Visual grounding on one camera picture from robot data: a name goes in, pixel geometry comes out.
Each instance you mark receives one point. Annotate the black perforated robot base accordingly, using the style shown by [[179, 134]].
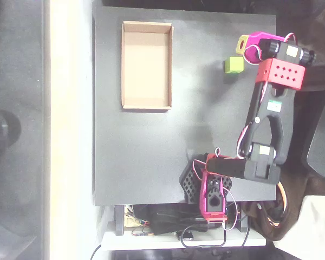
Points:
[[189, 184]]

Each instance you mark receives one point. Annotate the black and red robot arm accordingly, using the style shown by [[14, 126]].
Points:
[[265, 113]]

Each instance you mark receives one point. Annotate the cardboard box tray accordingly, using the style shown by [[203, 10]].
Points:
[[146, 65]]

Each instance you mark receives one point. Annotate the black office chair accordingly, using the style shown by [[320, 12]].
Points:
[[321, 146]]

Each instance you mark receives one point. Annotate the small black controller board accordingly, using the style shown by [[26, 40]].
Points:
[[187, 236]]

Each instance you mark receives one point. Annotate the green cube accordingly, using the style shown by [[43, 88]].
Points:
[[234, 65]]

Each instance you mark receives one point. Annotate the brown bag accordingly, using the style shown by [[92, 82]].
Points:
[[262, 219]]

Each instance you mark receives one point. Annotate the magenta gripper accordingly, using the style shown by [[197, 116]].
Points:
[[253, 40]]

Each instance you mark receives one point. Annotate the white cloth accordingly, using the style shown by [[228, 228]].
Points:
[[314, 227]]

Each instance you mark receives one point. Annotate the white shelf board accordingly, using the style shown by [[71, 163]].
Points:
[[151, 241]]

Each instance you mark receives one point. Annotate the small wooden piece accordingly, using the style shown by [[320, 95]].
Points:
[[130, 221]]

